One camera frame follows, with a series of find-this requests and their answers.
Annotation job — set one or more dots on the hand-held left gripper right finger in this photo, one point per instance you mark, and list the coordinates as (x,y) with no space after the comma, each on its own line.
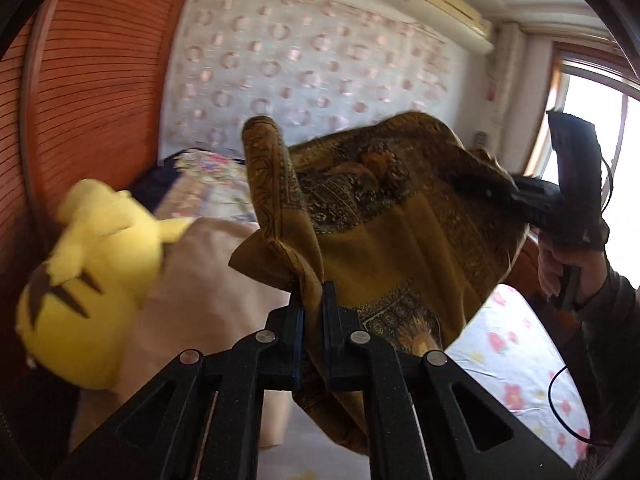
(335,350)

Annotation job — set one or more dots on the wooden frame window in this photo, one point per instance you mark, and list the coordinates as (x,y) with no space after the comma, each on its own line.
(575,90)

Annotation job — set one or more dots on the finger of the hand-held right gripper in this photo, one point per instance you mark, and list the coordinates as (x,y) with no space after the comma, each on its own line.
(490,190)

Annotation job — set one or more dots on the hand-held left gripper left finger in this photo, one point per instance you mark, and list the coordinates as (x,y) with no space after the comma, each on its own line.
(287,345)

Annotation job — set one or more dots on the person's right forearm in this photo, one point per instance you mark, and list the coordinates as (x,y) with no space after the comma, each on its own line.
(610,335)

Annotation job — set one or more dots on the dark round object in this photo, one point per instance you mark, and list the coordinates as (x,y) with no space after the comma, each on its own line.
(481,139)

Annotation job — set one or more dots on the yellow plush toy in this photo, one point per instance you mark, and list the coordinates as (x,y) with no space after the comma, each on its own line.
(95,285)

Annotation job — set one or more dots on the person's right hand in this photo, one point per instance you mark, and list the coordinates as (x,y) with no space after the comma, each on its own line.
(550,270)

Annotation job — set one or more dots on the white window curtain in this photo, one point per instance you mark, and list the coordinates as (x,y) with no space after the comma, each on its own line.
(507,70)

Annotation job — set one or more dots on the golden patterned shirt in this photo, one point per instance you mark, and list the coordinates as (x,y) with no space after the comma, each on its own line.
(400,240)

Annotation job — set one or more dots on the wall air conditioner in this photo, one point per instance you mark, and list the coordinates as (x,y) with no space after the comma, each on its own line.
(450,5)

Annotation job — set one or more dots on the navy blue cloth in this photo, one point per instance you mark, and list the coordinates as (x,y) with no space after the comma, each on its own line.
(150,180)

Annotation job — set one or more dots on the brown slatted wardrobe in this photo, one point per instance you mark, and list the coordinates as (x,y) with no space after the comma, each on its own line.
(100,85)

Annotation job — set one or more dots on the white flower print bedsheet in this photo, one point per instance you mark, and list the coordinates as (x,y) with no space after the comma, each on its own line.
(510,360)

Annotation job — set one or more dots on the circle pattern sheer curtain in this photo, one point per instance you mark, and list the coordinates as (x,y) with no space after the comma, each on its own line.
(300,60)

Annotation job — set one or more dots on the folded beige cloth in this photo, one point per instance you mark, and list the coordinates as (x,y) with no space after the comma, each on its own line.
(210,300)

